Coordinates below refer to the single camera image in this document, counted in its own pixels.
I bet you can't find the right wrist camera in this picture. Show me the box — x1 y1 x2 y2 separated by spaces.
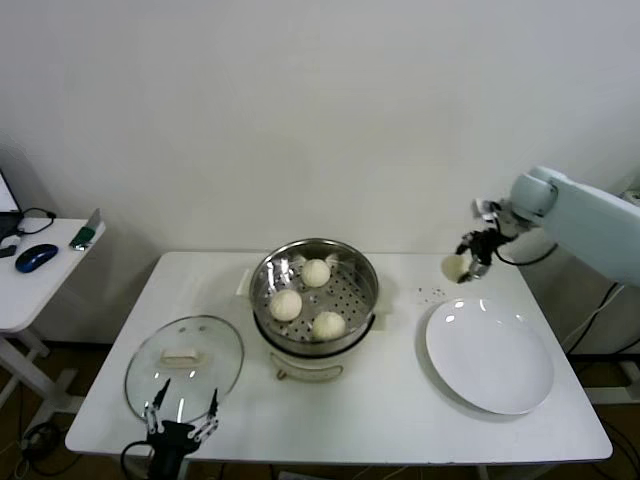
472 197 504 224

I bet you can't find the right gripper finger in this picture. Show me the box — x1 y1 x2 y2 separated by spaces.
458 257 494 285
454 230 480 256

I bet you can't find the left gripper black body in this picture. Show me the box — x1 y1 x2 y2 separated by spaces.
147 420 201 480

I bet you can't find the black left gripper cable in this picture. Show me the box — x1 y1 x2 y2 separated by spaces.
121 439 154 480

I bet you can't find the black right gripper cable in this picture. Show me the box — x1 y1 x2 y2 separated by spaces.
494 239 560 267

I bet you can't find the glass lid cream handle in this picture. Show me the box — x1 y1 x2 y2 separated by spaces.
124 314 245 426

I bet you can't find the white round plate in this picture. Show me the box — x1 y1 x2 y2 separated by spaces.
423 297 556 416

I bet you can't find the small black white device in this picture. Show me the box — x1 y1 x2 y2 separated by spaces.
0 233 24 259

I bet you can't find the steel steamer pot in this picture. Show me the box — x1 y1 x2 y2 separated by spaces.
235 267 396 384

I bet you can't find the white side table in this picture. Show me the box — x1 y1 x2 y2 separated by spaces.
0 215 107 421

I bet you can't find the blue computer mouse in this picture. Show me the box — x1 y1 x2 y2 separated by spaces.
14 242 59 274

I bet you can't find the black looped cable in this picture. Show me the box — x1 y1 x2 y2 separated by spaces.
17 206 57 236

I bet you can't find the black wall power cable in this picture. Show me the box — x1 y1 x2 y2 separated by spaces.
563 279 629 352

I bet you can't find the black laptop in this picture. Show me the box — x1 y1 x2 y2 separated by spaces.
0 167 24 239

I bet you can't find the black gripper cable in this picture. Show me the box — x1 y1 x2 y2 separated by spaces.
494 239 560 267
121 439 154 480

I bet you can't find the steel perforated steamer basket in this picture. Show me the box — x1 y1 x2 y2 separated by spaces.
249 238 380 357

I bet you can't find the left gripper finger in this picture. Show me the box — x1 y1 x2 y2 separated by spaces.
142 378 172 435
188 387 221 442

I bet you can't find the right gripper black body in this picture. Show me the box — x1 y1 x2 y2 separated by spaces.
472 227 509 264

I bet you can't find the white steamed baozi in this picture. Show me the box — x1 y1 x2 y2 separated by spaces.
300 258 332 289
442 254 474 284
269 290 304 323
311 310 347 342

